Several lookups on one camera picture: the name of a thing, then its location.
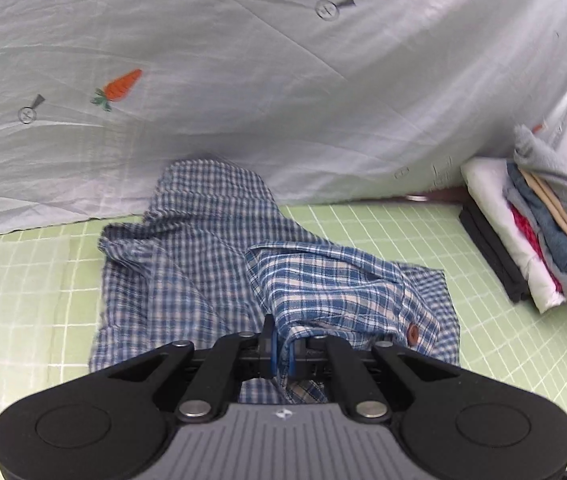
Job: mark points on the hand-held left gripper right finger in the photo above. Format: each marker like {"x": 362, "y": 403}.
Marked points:
{"x": 288, "y": 362}

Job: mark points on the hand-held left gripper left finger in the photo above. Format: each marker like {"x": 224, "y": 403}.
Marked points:
{"x": 272, "y": 355}

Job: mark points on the blue plaid shirt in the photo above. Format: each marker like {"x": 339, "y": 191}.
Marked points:
{"x": 203, "y": 260}

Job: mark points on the stack of folded clothes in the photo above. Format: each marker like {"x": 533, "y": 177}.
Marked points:
{"x": 528, "y": 230}

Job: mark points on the green grid mat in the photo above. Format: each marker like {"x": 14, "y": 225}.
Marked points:
{"x": 488, "y": 350}

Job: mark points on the carrot print grey sheet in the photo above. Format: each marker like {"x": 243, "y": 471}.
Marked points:
{"x": 263, "y": 85}

